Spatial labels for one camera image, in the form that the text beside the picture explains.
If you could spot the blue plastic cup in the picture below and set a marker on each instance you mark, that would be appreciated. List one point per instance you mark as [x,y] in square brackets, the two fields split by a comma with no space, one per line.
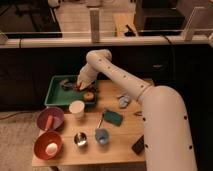
[101,136]

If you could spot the green sponge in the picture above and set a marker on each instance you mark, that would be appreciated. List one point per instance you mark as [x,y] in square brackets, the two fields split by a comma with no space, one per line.
[113,117]

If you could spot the red bowl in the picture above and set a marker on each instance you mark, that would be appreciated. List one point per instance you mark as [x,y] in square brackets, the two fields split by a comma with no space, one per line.
[43,141]

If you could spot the purple bowl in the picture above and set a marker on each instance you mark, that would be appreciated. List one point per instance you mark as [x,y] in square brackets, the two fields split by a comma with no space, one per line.
[56,113]

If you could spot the orange carrot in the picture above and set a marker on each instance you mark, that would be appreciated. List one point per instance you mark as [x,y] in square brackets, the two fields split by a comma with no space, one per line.
[49,122]

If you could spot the white egg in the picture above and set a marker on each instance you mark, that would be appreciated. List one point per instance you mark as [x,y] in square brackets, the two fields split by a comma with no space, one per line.
[51,149]

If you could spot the green plastic tray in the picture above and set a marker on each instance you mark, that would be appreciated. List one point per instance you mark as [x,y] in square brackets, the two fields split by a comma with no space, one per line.
[56,96]

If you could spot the white horizontal rail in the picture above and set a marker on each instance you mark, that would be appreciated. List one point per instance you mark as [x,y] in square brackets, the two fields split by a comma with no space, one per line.
[83,42]

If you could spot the dark eggplant toy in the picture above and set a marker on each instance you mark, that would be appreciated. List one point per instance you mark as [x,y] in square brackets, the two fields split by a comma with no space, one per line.
[66,85]

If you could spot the yellow green pliers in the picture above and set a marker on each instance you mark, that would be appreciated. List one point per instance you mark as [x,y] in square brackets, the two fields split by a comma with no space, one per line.
[138,113]

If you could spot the white vertical post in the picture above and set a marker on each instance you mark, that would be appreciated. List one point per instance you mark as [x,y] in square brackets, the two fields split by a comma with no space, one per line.
[94,23]

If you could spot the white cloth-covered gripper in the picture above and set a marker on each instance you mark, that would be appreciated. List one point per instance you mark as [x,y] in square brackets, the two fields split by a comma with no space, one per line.
[87,75]

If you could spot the white slanted post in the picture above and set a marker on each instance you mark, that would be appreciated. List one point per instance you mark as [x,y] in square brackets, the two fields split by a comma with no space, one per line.
[192,23]

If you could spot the orange apple fruit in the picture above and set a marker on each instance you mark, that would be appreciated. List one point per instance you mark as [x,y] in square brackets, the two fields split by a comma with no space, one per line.
[88,96]

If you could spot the black rectangular block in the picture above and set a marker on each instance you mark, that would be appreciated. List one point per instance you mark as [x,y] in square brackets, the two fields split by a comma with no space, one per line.
[138,146]

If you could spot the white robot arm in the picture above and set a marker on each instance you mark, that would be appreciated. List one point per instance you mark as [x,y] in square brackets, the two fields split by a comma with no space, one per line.
[167,136]

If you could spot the white paper cup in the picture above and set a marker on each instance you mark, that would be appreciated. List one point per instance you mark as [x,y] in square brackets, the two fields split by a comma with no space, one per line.
[77,109]

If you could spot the small metal cup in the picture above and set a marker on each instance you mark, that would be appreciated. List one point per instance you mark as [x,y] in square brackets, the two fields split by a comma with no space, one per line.
[80,139]

